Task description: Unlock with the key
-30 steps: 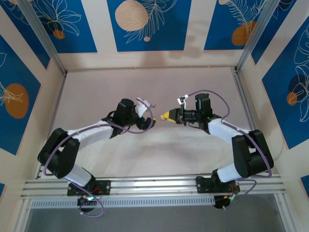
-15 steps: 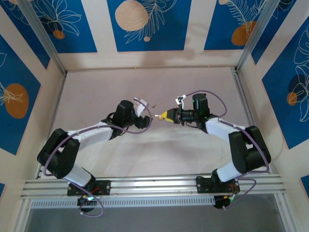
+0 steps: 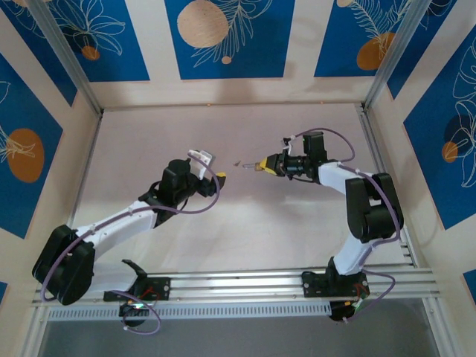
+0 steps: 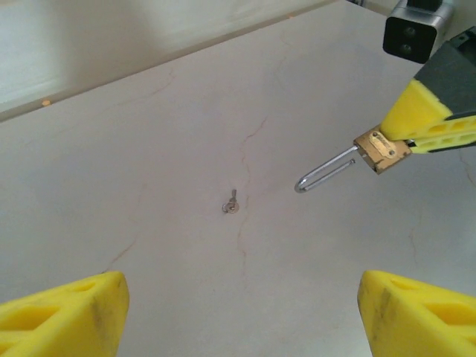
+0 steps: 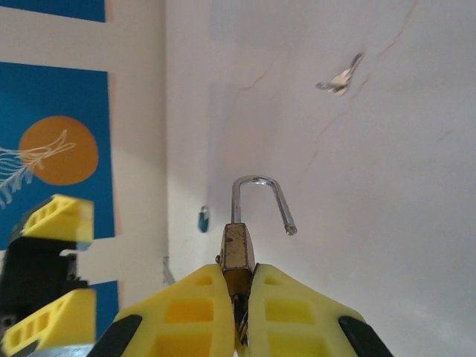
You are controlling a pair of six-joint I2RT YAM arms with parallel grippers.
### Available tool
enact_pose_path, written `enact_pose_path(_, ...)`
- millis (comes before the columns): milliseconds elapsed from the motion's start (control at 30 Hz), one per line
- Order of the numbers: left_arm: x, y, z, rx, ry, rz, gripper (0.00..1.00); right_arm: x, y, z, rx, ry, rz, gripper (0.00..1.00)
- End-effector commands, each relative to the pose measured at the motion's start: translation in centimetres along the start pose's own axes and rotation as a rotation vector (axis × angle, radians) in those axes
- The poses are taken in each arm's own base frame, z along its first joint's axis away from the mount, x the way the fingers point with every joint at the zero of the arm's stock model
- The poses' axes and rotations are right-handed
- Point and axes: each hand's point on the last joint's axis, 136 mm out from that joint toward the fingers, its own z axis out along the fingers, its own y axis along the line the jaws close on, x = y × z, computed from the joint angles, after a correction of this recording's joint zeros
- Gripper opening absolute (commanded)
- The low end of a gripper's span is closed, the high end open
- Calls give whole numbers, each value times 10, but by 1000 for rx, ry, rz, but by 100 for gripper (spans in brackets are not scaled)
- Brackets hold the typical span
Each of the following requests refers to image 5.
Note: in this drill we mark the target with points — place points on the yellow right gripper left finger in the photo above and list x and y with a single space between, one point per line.
178 316

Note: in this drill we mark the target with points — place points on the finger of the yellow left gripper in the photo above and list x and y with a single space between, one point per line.
63 320
67 223

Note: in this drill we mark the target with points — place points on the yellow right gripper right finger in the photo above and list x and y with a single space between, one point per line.
297 316

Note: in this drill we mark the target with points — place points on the brass padlock with steel shackle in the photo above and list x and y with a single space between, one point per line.
238 249

